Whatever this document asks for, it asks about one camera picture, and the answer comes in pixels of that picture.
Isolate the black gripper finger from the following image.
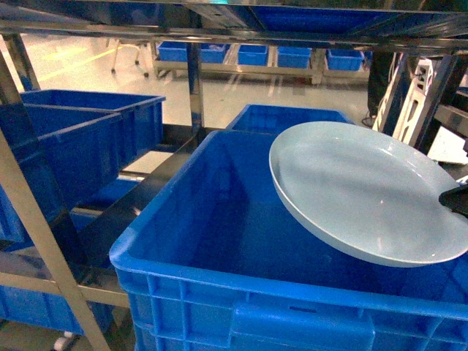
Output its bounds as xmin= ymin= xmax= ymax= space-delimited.
xmin=438 ymin=184 xmax=468 ymax=217

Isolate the light blue oval tray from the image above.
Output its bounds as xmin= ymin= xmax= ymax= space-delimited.
xmin=269 ymin=121 xmax=467 ymax=268

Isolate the stainless steel shelf rack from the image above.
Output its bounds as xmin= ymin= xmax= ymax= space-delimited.
xmin=0 ymin=0 xmax=468 ymax=351

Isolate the large blue bin on shelf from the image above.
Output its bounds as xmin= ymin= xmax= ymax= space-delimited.
xmin=1 ymin=89 xmax=165 ymax=220

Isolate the blue bin behind near crate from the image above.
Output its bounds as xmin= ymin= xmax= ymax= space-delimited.
xmin=226 ymin=104 xmax=354 ymax=135

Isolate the blue crate near right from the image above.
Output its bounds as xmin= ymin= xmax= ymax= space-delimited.
xmin=110 ymin=132 xmax=467 ymax=350

